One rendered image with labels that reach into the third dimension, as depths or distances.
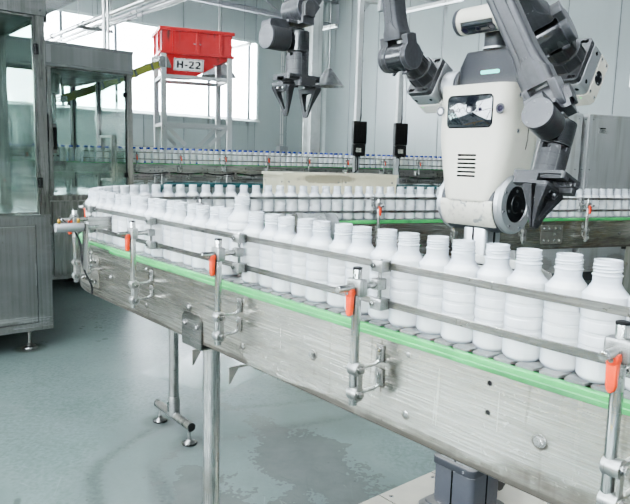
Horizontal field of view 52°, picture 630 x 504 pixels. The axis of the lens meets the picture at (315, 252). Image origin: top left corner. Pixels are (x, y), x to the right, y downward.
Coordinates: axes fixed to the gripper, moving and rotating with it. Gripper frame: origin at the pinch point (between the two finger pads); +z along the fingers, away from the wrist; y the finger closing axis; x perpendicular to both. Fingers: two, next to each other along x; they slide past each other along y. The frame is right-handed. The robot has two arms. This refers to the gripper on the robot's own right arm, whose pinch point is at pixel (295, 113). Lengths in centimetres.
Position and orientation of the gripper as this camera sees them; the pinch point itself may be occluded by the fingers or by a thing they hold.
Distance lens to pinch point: 163.5
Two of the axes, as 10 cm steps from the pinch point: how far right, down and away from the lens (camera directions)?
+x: 6.5, 1.2, -7.5
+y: -7.6, 0.6, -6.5
